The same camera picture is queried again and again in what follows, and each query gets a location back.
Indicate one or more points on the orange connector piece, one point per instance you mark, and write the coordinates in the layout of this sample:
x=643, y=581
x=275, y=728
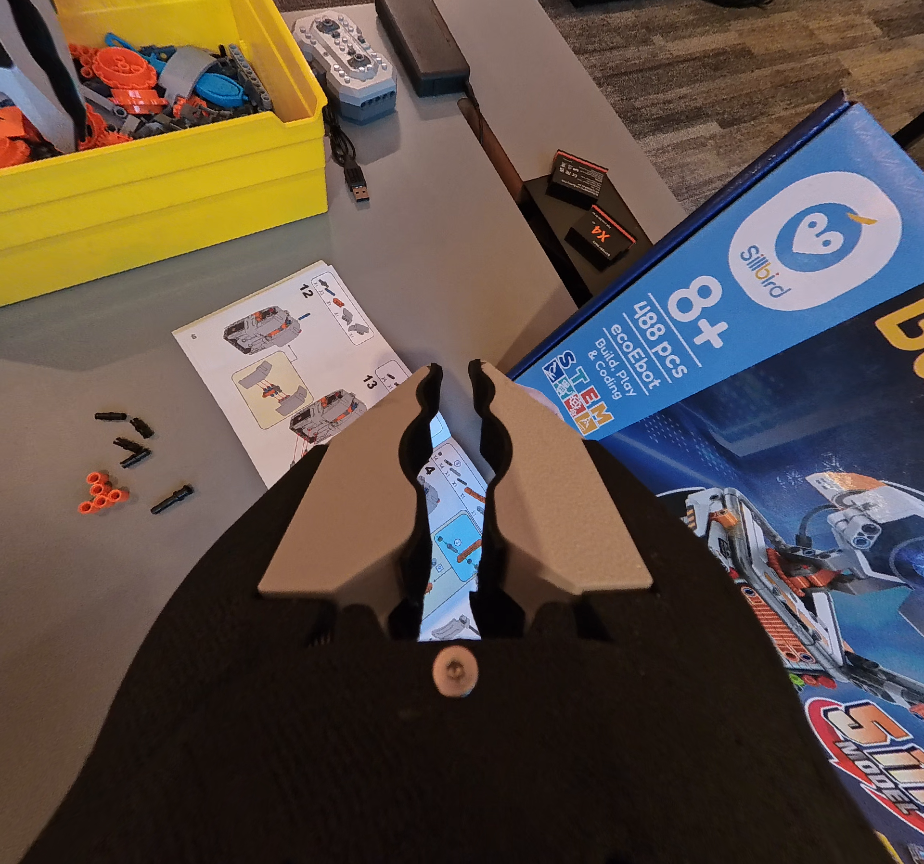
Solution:
x=96, y=483
x=108, y=497

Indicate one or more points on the grey remote controller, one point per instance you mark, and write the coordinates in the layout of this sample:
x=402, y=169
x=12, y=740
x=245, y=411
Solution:
x=346, y=55

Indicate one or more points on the yellow plastic bin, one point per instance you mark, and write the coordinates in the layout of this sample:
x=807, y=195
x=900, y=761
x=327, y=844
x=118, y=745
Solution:
x=180, y=178

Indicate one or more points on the pile of building pieces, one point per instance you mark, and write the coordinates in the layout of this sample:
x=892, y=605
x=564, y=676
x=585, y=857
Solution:
x=144, y=102

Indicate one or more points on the long black axle pin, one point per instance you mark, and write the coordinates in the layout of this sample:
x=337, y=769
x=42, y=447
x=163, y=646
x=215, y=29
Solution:
x=172, y=500

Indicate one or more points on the blue oval building piece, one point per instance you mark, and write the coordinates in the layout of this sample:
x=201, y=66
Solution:
x=220, y=88

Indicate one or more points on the grey curved panel piece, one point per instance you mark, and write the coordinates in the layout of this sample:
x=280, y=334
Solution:
x=180, y=70

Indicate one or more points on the black rectangular case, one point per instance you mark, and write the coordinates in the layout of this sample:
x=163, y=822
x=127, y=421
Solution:
x=419, y=41

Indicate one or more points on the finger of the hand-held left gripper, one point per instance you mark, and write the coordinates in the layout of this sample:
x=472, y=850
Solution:
x=36, y=91

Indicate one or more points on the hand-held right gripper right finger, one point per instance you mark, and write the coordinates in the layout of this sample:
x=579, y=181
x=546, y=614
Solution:
x=563, y=517

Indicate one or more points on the black shelf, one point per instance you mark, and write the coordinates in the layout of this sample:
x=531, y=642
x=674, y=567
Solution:
x=552, y=265

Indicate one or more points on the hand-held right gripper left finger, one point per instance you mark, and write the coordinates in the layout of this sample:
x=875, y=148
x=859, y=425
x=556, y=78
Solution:
x=339, y=517

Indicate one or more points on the black camera battery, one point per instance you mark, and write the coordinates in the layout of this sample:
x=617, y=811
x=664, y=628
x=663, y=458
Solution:
x=574, y=182
x=599, y=239

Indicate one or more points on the instruction booklet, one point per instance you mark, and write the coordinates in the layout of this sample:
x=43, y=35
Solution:
x=216, y=351

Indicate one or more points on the blue toy box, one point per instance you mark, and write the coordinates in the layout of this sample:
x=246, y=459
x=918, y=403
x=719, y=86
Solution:
x=722, y=387

